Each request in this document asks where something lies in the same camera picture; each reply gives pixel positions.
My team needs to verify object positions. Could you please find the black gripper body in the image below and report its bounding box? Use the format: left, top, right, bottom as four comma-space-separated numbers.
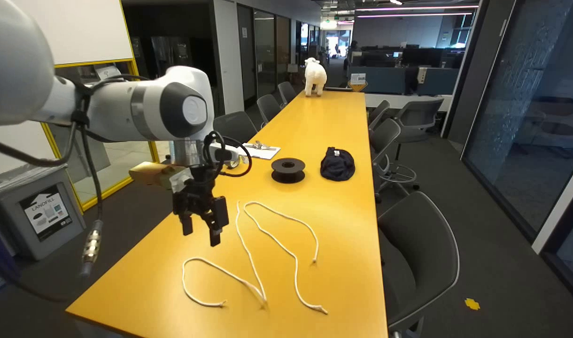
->
170, 168, 230, 228

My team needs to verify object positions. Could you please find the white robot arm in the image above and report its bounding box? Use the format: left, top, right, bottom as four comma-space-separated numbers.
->
0, 0, 235, 245

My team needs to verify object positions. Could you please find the white plush toy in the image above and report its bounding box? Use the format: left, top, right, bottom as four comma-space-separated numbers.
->
305, 57, 327, 97

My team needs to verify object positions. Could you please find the black filament spool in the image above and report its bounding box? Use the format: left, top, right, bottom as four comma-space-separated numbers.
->
271, 158, 305, 185

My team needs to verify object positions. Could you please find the grey office chair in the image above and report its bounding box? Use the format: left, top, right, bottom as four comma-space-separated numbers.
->
397, 98, 444, 136
371, 119, 418, 194
378, 192, 461, 338

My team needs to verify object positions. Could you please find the grey office chair middle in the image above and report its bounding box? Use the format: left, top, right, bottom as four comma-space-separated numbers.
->
371, 119, 418, 194

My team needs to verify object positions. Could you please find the yellow scrap on floor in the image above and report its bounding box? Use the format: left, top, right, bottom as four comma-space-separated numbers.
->
464, 299, 481, 312

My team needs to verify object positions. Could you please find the white paper sheet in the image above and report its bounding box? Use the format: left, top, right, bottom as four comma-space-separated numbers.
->
245, 143, 280, 160

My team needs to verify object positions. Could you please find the grey waste bin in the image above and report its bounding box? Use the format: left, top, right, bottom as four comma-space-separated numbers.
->
0, 166, 87, 262

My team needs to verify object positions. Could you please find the grey office chair far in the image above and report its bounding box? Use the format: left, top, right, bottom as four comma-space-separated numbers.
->
397, 98, 444, 136

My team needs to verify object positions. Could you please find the grey office chair near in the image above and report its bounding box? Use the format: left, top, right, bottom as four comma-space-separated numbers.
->
378, 192, 461, 338

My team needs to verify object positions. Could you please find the black cap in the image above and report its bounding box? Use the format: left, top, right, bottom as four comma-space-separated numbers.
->
320, 147, 356, 181

